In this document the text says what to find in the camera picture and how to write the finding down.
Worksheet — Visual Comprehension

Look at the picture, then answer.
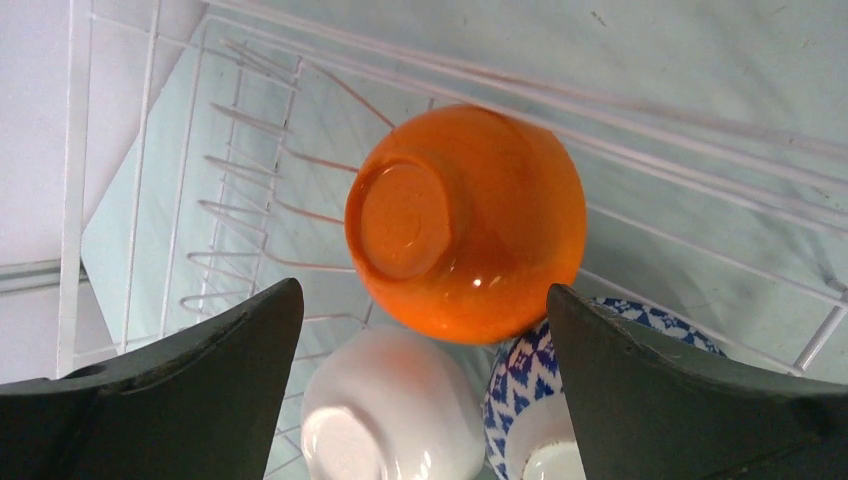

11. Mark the orange bowl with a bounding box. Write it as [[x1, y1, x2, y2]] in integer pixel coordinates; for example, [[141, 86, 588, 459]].
[[344, 104, 588, 344]]

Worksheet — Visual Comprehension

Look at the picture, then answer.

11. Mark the white wire dish rack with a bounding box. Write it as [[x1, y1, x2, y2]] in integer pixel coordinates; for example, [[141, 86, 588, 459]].
[[57, 1, 847, 479]]

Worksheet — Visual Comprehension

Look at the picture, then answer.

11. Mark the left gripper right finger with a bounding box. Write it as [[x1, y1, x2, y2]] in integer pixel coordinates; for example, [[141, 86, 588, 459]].
[[547, 284, 847, 479]]

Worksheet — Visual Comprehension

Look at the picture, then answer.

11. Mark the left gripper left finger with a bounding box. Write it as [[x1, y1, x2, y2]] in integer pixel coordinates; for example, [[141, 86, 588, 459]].
[[1, 278, 304, 479]]

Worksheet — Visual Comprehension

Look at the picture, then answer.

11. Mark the white bowl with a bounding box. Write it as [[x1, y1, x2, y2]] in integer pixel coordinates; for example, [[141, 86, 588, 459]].
[[300, 327, 485, 479]]

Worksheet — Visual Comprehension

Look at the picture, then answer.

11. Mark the blue patterned bowl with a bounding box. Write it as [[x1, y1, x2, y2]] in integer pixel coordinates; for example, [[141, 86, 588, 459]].
[[482, 296, 727, 480]]

